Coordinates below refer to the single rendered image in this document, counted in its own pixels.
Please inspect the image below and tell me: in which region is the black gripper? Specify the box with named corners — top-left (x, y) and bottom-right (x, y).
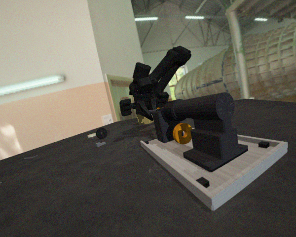
top-left (119, 87), bottom-right (170, 121)

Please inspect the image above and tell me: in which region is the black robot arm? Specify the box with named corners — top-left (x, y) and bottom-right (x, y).
top-left (129, 46), bottom-right (191, 98)

